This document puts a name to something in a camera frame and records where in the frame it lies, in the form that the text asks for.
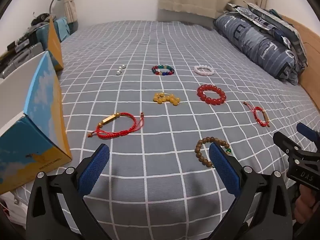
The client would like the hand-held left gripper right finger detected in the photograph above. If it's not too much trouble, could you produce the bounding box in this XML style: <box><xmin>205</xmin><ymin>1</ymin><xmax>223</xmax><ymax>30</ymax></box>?
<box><xmin>209</xmin><ymin>142</ymin><xmax>294</xmax><ymax>240</ymax></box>

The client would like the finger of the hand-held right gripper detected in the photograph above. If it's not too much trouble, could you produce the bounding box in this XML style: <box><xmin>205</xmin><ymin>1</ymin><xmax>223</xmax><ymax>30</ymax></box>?
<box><xmin>273</xmin><ymin>131</ymin><xmax>304</xmax><ymax>157</ymax></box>
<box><xmin>296</xmin><ymin>122</ymin><xmax>320</xmax><ymax>145</ymax></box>

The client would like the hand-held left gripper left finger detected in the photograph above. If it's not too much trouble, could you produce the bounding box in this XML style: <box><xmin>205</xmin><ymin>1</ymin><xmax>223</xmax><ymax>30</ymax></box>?
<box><xmin>26</xmin><ymin>144</ymin><xmax>110</xmax><ymax>240</ymax></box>

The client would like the wooden bead bracelet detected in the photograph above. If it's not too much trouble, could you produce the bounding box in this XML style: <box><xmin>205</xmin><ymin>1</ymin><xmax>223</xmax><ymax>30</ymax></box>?
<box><xmin>195</xmin><ymin>136</ymin><xmax>233</xmax><ymax>168</ymax></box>

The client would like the large red cord bracelet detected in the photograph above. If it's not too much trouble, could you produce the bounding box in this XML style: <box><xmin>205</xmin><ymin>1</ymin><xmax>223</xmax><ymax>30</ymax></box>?
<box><xmin>87</xmin><ymin>112</ymin><xmax>145</xmax><ymax>139</ymax></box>

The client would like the blue and yellow cardboard box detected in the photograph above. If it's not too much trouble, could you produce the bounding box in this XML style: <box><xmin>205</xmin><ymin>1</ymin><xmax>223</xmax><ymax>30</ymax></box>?
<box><xmin>0</xmin><ymin>15</ymin><xmax>73</xmax><ymax>195</ymax></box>

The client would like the red bead bracelet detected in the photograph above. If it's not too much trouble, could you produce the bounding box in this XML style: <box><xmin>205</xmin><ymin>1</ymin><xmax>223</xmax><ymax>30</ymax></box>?
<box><xmin>197</xmin><ymin>84</ymin><xmax>227</xmax><ymax>105</ymax></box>

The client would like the person's right hand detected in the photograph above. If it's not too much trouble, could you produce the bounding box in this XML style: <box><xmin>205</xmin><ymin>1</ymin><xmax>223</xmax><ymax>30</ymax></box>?
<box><xmin>295</xmin><ymin>184</ymin><xmax>320</xmax><ymax>222</ymax></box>

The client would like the wooden headboard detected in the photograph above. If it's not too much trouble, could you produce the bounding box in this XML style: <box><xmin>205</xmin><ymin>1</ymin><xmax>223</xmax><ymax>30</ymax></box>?
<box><xmin>280</xmin><ymin>15</ymin><xmax>320</xmax><ymax>117</ymax></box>

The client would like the blue printed pillow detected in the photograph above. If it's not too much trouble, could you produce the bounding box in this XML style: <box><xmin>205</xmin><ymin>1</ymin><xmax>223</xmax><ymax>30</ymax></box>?
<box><xmin>214</xmin><ymin>12</ymin><xmax>300</xmax><ymax>85</ymax></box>

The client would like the folded blue printed quilt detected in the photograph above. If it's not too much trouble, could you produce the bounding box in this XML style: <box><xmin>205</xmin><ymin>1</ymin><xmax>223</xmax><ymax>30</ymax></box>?
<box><xmin>227</xmin><ymin>2</ymin><xmax>308</xmax><ymax>68</ymax></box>

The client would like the grey suitcase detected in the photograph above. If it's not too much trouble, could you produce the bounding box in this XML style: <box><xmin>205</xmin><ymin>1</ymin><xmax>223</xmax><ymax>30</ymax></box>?
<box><xmin>0</xmin><ymin>42</ymin><xmax>47</xmax><ymax>80</ymax></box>

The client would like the grey checked bed sheet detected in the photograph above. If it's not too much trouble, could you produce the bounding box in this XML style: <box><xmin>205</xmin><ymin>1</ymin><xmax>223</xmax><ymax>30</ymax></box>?
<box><xmin>15</xmin><ymin>20</ymin><xmax>320</xmax><ymax>240</ymax></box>

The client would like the teal suitcase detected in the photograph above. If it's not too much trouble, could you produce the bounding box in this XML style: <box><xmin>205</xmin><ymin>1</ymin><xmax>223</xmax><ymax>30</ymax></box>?
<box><xmin>53</xmin><ymin>17</ymin><xmax>76</xmax><ymax>42</ymax></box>

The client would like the dark clothes pile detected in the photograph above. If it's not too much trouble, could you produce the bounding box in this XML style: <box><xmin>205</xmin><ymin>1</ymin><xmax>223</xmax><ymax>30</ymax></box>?
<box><xmin>30</xmin><ymin>12</ymin><xmax>54</xmax><ymax>27</ymax></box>

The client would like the narrow beige curtain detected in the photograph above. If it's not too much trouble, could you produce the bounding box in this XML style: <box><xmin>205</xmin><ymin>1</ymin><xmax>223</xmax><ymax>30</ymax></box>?
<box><xmin>63</xmin><ymin>0</ymin><xmax>81</xmax><ymax>32</ymax></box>

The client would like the small red cord bracelet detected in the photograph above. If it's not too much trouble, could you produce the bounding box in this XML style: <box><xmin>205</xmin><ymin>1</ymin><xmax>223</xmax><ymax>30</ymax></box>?
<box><xmin>242</xmin><ymin>101</ymin><xmax>271</xmax><ymax>128</ymax></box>

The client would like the yellow bead bracelet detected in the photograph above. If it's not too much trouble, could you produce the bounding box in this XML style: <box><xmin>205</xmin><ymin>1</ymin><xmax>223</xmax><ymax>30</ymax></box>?
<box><xmin>153</xmin><ymin>92</ymin><xmax>181</xmax><ymax>106</ymax></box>

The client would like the white bead bracelet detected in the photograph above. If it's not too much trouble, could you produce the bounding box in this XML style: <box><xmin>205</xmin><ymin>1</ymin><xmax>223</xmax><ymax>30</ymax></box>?
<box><xmin>194</xmin><ymin>65</ymin><xmax>215</xmax><ymax>76</ymax></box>

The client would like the multicolour bead bracelet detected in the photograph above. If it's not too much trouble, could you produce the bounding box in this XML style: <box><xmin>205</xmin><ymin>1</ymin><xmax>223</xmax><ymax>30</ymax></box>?
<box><xmin>152</xmin><ymin>64</ymin><xmax>175</xmax><ymax>77</ymax></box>

